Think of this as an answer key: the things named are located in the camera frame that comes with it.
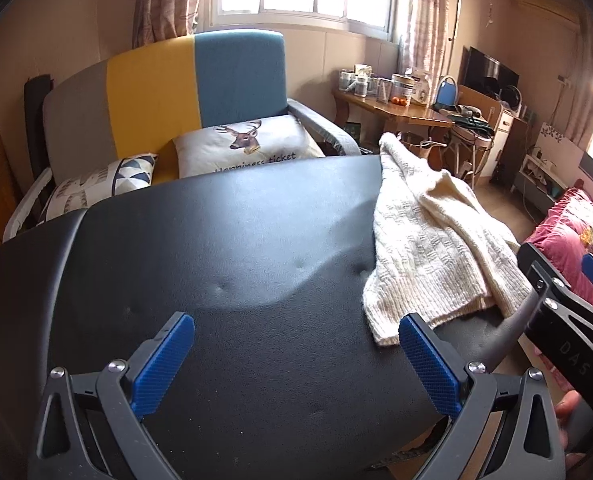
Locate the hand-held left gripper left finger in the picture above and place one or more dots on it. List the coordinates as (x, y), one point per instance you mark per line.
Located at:
(161, 365)

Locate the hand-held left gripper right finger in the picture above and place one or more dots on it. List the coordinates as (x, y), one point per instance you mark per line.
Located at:
(429, 365)

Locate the white knit sweater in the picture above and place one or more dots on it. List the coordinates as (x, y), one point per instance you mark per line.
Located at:
(426, 240)

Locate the dark clothes pile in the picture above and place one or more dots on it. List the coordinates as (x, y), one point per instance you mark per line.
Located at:
(469, 120)

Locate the person's right hand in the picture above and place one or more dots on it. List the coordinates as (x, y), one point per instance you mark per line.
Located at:
(569, 407)

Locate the white low rack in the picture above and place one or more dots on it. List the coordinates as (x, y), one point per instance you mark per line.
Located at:
(536, 175)

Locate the black leather bench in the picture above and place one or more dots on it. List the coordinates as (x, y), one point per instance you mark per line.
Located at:
(226, 260)

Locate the white leaf print box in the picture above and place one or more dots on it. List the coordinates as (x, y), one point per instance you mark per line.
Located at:
(558, 137)

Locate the wooden cabinet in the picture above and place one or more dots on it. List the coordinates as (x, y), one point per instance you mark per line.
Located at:
(501, 135)

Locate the small desk fan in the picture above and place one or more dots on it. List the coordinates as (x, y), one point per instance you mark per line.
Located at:
(511, 97)

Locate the triangle pattern pillow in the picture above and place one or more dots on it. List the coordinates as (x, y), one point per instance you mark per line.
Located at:
(101, 180)

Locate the blue chair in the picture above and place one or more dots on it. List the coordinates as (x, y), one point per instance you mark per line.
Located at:
(446, 92)

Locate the black television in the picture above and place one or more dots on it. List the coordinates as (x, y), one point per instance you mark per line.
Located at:
(486, 72)

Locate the wooden desk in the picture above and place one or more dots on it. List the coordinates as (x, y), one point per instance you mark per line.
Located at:
(406, 110)

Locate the clear jar with oranges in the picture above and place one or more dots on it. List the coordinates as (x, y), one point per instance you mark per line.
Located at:
(401, 90)

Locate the deer print pillow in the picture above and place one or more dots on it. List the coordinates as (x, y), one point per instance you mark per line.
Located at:
(256, 145)

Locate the glass jar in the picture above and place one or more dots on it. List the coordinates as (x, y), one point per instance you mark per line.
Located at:
(347, 81)
(362, 87)

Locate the grey yellow blue sofa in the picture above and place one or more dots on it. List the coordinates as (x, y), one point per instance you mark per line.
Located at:
(146, 95)

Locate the metal floor lamp pole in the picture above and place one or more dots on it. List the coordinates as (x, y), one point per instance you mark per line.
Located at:
(457, 10)

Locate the wall air conditioner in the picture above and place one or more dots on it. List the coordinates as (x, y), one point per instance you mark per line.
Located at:
(546, 7)

